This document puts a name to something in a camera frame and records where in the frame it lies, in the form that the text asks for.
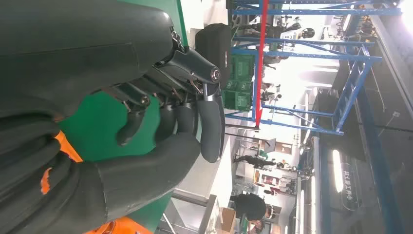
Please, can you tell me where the green table board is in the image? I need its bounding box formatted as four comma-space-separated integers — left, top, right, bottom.
58, 0, 189, 234

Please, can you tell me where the green plastic crate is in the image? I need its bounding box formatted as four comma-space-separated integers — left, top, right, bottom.
229, 53, 256, 81
223, 90, 253, 112
225, 80, 253, 93

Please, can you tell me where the red metal bar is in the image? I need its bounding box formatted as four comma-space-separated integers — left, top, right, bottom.
255, 0, 269, 127

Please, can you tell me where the person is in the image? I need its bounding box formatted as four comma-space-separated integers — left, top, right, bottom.
230, 193, 282, 223
233, 154, 278, 169

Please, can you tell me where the brown cardboard box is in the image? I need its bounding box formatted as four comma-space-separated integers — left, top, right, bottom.
221, 207, 237, 234

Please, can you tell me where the ceiling strip light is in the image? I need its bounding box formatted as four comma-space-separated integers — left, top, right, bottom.
332, 149, 345, 194

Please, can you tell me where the tall blue metal frame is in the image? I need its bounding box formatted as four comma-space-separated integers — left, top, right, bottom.
225, 0, 402, 137

